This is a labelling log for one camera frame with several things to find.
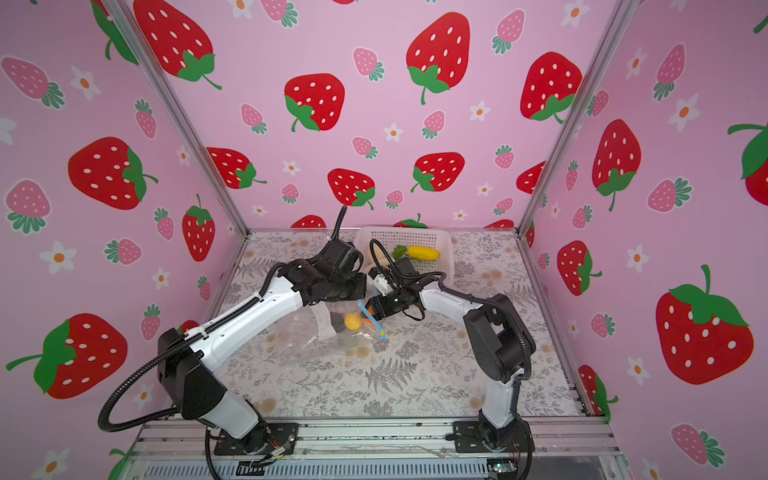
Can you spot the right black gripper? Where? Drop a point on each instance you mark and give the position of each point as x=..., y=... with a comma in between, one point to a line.
x=377, y=303

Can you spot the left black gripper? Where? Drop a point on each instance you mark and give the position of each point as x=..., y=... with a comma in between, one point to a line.
x=360, y=279

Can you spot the yellow toy lemon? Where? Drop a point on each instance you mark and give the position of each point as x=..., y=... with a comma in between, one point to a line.
x=352, y=321

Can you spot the beige toy potato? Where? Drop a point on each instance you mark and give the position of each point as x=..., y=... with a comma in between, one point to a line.
x=380, y=256

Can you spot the clear zip top bag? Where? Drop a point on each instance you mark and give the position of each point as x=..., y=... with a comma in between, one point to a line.
x=307, y=334

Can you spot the yellow toy banana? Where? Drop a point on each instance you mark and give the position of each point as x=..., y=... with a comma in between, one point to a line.
x=423, y=253

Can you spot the white plastic basket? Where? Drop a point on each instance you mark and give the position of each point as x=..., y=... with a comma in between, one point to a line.
x=390, y=237

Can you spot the dark brown toy fruit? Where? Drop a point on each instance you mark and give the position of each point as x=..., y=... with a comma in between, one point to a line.
x=337, y=322

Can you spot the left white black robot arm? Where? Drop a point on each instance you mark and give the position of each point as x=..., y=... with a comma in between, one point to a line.
x=186, y=363

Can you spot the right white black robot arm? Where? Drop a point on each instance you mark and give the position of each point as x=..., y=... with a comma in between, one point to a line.
x=501, y=343

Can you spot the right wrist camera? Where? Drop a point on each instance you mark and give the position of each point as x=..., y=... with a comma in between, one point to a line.
x=378, y=281

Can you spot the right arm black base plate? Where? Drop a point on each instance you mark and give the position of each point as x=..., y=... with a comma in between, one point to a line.
x=482, y=437

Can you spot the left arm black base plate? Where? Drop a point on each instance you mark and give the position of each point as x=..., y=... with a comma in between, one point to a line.
x=261, y=441

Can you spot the aluminium front rail frame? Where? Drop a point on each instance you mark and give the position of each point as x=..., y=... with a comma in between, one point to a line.
x=391, y=448

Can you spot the left aluminium corner post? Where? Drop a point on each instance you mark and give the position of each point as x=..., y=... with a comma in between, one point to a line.
x=129, y=28

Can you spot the aluminium corner post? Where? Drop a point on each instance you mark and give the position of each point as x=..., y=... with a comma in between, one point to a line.
x=619, y=23
x=129, y=28

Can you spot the right aluminium corner post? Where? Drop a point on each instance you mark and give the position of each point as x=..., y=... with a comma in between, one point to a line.
x=619, y=23

